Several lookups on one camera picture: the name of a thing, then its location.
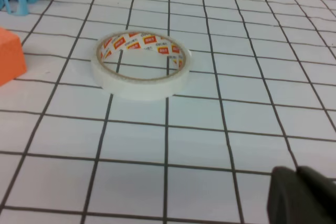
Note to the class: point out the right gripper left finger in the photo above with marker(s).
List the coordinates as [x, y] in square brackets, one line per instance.
[291, 201]

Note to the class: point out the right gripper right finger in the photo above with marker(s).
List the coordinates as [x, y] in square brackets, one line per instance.
[322, 188]

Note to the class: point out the white black-grid cloth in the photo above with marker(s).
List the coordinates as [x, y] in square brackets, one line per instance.
[261, 93]

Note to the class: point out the right white tape roll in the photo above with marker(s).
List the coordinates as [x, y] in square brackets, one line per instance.
[140, 65]

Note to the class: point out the orange foam cube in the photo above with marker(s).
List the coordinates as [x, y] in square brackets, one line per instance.
[12, 58]

